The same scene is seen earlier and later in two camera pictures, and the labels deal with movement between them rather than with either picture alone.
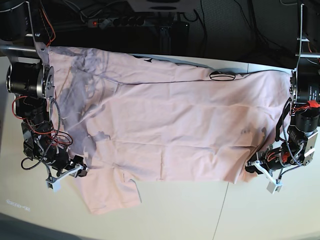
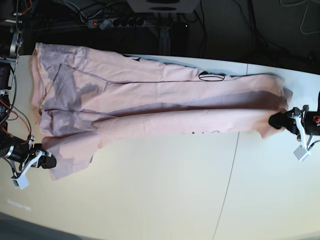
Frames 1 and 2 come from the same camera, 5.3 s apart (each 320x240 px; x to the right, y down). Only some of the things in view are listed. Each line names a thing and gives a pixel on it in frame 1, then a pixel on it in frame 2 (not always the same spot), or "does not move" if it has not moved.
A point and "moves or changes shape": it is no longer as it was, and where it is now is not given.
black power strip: [118, 22] does not move
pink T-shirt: [123, 118] moves or changes shape
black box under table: [180, 31] does not move
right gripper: [273, 158] -> [283, 120]
